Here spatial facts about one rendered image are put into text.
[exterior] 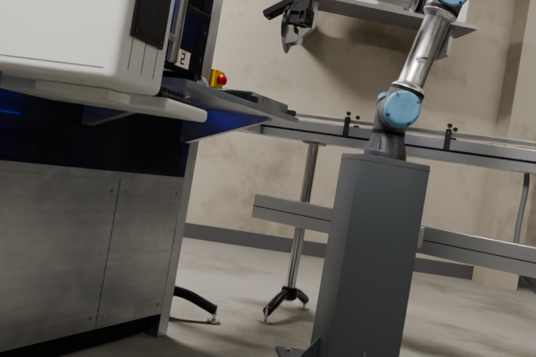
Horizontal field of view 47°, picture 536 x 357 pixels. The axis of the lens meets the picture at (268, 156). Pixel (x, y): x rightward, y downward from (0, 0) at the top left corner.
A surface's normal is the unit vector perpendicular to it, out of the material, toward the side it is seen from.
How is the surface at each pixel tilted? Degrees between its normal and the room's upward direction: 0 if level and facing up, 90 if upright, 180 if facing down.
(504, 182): 90
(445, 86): 90
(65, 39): 90
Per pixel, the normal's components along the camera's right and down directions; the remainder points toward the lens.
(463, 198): 0.14, 0.01
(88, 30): -0.32, -0.07
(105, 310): 0.88, 0.14
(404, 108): -0.07, 0.11
